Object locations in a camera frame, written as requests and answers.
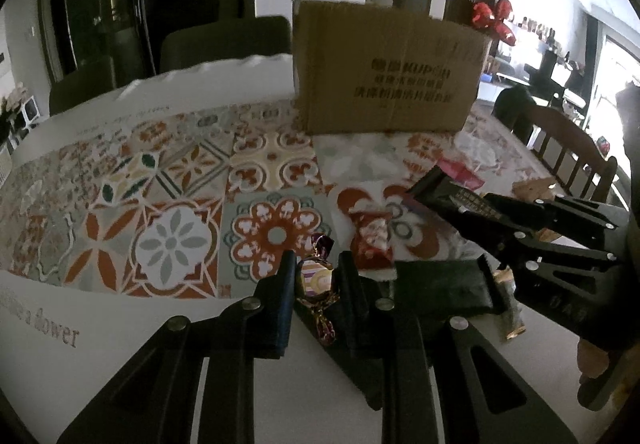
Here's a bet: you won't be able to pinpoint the white plastic bag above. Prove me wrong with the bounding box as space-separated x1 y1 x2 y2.
452 129 501 170

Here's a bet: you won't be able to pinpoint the red white snack packet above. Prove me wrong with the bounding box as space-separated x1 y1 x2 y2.
350 215 397 281

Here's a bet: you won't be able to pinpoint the black snack packet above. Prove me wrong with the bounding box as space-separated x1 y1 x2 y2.
404 166 507 238

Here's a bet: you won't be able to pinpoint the gold wrapped snack bar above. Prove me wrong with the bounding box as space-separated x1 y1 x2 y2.
492 269 528 341

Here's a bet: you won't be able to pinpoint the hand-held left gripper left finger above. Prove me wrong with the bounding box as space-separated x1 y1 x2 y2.
56 250 298 444

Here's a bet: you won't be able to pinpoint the wooden slatted chair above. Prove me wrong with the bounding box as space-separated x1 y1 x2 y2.
492 86 620 210

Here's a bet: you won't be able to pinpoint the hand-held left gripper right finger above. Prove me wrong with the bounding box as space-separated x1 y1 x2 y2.
337 250 577 444

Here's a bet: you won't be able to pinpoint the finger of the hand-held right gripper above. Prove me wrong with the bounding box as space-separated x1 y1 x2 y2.
479 233 622 296
483 192 630 236

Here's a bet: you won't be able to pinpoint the pink snack packet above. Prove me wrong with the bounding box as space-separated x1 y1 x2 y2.
439 158 486 189

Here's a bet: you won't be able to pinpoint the small dark upholstered chair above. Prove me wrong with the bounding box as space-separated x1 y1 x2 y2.
48 55 118 116

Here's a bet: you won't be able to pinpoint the red foil balloons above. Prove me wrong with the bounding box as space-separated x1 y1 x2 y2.
471 0 521 45

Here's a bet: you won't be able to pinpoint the person's right hand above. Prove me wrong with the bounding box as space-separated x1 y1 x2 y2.
577 338 610 381

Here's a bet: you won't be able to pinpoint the flat black pouch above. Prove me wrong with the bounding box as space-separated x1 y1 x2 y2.
392 256 507 317

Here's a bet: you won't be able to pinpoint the brown cardboard box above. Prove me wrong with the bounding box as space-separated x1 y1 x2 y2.
291 0 493 135

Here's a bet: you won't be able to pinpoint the tan biscuit packet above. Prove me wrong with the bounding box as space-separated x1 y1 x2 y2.
512 176 558 201

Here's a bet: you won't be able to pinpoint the purple gold candy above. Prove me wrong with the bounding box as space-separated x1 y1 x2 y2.
295 233 339 344

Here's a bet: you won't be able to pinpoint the large dark upholstered chair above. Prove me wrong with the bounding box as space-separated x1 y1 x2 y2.
160 16 293 75

